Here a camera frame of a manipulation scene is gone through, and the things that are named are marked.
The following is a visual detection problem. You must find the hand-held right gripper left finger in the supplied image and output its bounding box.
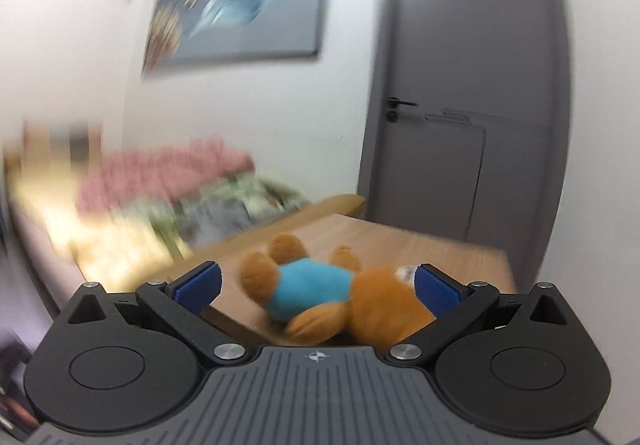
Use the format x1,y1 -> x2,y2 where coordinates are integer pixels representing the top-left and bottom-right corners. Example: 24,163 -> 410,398
66,260 -> 247,367

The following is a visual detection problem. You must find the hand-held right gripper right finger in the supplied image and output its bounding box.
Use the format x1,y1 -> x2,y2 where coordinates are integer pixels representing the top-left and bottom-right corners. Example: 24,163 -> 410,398
384,263 -> 572,368

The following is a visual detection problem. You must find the brown teddy bear blue shirt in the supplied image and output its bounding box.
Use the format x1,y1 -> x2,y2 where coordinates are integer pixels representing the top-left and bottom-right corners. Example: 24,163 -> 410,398
239,233 -> 437,345

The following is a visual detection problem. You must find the green patterned blanket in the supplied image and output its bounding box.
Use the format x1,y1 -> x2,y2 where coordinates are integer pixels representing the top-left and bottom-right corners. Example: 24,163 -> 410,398
120,174 -> 311,262

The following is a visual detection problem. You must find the bed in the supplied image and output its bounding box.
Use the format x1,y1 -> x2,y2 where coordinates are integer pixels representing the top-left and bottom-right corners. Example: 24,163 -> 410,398
2,122 -> 367,326

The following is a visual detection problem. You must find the pink blanket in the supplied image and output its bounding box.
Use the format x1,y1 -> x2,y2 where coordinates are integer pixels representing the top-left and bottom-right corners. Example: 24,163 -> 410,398
75,138 -> 256,218

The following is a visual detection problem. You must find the grey door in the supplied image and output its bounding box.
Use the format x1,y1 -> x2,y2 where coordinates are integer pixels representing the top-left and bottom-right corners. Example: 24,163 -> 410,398
356,0 -> 573,296

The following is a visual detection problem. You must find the black door handle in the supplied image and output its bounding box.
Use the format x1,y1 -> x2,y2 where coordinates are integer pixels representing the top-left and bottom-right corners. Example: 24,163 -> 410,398
387,96 -> 419,123

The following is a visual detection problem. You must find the wall poster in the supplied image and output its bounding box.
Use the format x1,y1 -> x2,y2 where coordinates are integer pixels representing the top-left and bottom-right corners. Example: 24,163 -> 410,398
141,0 -> 335,78

